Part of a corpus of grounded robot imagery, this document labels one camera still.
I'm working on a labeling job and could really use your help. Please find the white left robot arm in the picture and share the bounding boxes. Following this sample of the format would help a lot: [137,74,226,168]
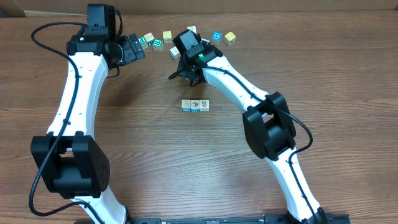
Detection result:
[28,34,144,223]

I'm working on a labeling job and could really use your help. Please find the green C block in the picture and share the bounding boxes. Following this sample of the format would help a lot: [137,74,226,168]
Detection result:
[138,36,149,50]

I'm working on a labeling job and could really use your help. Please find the blue top block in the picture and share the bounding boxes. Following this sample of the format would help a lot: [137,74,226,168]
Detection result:
[211,31,222,45]

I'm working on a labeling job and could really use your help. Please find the cardboard back board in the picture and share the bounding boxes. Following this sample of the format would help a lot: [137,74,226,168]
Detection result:
[1,0,397,15]

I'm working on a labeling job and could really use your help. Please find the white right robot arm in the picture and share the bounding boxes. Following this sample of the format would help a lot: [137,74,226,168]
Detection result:
[170,44,326,223]

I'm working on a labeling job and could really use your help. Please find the white plain block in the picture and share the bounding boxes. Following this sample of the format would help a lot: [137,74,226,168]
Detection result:
[170,47,181,60]

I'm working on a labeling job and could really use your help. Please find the hedgehog block white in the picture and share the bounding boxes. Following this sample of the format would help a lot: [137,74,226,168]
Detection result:
[200,100,210,112]

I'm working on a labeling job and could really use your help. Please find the acorn block yellow sides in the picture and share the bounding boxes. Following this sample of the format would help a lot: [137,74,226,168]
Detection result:
[190,100,200,112]

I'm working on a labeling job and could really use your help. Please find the green R block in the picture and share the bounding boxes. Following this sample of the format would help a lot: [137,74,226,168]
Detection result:
[152,39,164,52]

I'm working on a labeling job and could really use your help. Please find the beige top block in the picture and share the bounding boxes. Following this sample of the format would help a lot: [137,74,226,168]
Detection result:
[144,32,155,47]

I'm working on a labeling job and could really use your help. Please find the blue P block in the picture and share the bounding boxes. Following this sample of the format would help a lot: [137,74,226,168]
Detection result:
[201,38,211,44]

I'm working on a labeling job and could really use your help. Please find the white block with drawing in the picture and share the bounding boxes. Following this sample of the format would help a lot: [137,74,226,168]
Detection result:
[187,26,197,33]

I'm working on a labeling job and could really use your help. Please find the yellow top block left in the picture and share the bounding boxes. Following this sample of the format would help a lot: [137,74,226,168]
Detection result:
[162,30,172,44]

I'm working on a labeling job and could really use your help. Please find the yellow top block far right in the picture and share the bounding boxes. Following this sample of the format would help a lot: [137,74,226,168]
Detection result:
[224,32,236,46]

